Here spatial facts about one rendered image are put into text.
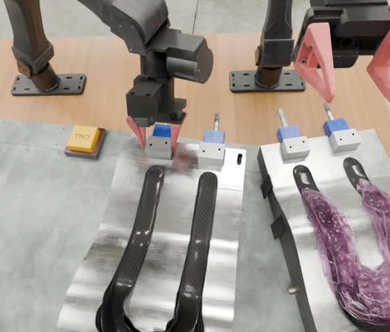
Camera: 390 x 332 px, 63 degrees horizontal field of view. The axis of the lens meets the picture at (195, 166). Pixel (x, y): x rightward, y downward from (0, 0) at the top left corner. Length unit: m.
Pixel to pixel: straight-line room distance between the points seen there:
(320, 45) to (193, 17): 2.10
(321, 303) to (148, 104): 0.43
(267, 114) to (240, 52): 0.23
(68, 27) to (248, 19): 1.25
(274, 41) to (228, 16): 1.68
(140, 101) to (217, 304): 0.33
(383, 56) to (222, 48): 0.63
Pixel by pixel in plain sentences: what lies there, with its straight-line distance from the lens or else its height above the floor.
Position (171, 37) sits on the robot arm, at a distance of 0.55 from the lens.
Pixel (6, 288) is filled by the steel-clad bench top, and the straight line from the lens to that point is 0.77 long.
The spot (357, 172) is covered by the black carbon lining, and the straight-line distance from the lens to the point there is 0.74.
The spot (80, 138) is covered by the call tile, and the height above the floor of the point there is 0.84.
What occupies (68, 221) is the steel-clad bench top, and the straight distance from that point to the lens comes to 0.75.
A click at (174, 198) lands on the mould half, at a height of 0.89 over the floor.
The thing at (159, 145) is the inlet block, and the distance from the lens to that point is 0.64.
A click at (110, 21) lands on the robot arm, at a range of 0.55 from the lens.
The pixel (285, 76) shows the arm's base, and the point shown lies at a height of 0.81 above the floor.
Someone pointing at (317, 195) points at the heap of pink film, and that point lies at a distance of 0.65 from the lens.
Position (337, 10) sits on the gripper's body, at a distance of 0.41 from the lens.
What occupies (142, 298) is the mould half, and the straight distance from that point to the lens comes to 0.53.
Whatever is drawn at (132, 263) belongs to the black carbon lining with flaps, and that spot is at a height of 0.90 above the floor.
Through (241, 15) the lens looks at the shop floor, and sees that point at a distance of 2.45.
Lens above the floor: 1.45
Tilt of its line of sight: 62 degrees down
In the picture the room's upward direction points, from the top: 5 degrees counter-clockwise
